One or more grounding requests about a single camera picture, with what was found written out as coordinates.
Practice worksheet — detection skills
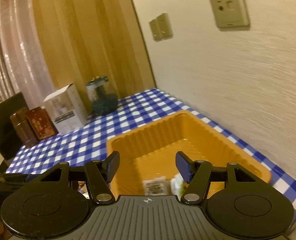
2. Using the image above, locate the double wall switch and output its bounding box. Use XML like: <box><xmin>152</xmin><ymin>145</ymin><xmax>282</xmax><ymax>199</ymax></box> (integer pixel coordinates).
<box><xmin>149</xmin><ymin>13</ymin><xmax>173</xmax><ymax>42</ymax></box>

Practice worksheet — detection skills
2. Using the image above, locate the beige curtain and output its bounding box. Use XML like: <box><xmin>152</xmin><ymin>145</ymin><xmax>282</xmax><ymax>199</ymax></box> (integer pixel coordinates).
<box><xmin>0</xmin><ymin>0</ymin><xmax>55</xmax><ymax>109</ymax></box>

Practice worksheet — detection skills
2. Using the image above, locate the blue white checkered tablecloth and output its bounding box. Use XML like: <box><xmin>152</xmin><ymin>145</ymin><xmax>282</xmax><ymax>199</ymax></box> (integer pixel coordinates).
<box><xmin>5</xmin><ymin>87</ymin><xmax>296</xmax><ymax>221</ymax></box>

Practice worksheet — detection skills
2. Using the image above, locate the white snack wrapper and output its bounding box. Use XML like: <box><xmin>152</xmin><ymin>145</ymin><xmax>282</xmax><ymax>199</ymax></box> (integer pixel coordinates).
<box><xmin>170</xmin><ymin>173</ymin><xmax>186</xmax><ymax>199</ymax></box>

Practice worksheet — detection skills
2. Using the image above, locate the grey printed snack packet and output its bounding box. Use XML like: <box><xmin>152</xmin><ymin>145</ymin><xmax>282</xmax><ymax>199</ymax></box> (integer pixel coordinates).
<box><xmin>143</xmin><ymin>176</ymin><xmax>168</xmax><ymax>196</ymax></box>

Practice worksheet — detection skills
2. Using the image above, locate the orange plastic tray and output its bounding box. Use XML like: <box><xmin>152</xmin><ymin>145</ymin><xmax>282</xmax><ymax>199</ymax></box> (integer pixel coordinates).
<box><xmin>106</xmin><ymin>111</ymin><xmax>271</xmax><ymax>197</ymax></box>

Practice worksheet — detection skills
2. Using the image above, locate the wall socket plate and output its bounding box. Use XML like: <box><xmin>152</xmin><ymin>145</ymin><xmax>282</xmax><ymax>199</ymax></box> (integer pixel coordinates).
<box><xmin>209</xmin><ymin>0</ymin><xmax>250</xmax><ymax>29</ymax></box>

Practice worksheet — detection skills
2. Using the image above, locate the black appliance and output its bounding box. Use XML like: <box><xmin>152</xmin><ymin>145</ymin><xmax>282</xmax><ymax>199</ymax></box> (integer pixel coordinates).
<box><xmin>0</xmin><ymin>92</ymin><xmax>27</xmax><ymax>160</ymax></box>

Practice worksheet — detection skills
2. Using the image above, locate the wooden door panel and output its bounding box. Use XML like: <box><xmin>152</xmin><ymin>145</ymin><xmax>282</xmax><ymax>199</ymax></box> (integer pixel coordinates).
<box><xmin>30</xmin><ymin>0</ymin><xmax>156</xmax><ymax>98</ymax></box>

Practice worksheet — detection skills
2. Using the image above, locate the red chinese gift box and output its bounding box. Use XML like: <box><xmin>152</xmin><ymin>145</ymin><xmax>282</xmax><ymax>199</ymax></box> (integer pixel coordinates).
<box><xmin>26</xmin><ymin>107</ymin><xmax>58</xmax><ymax>141</ymax></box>

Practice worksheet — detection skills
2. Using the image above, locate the white product box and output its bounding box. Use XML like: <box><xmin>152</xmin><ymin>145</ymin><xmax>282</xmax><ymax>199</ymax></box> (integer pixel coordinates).
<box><xmin>43</xmin><ymin>84</ymin><xmax>88</xmax><ymax>134</ymax></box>

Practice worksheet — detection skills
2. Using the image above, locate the green glass jar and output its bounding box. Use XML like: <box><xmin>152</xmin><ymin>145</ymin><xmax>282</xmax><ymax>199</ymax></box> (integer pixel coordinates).
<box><xmin>86</xmin><ymin>76</ymin><xmax>118</xmax><ymax>115</ymax></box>

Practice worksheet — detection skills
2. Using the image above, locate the brown metal thermos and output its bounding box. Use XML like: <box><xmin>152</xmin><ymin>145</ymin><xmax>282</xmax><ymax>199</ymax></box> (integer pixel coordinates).
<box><xmin>10</xmin><ymin>107</ymin><xmax>38</xmax><ymax>148</ymax></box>

